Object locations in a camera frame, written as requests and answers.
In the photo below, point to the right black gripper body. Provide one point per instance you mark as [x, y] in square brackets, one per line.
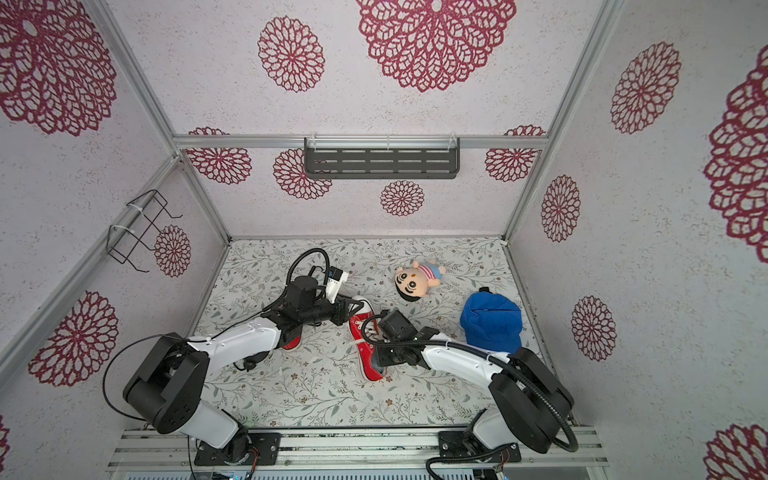
[382, 346]

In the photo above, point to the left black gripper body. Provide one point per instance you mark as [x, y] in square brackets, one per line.
[326, 311]

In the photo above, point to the red canvas sneaker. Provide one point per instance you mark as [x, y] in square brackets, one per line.
[295, 343]
[365, 350]

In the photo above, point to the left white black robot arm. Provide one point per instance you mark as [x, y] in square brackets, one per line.
[166, 389]

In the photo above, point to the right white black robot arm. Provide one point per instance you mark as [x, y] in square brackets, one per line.
[530, 405]

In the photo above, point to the cartoon boy plush doll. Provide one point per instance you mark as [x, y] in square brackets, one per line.
[415, 282]

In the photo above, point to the blue cap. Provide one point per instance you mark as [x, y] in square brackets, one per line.
[492, 322]

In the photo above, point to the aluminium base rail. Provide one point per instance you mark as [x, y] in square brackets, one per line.
[356, 448]

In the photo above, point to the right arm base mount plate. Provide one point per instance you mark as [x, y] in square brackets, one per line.
[461, 447]

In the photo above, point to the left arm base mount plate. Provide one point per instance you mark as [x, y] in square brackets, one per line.
[246, 449]

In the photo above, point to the grey metal wall shelf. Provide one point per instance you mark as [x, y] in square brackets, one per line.
[381, 160]

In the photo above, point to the black wire wall rack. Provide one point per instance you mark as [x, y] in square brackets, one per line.
[123, 240]

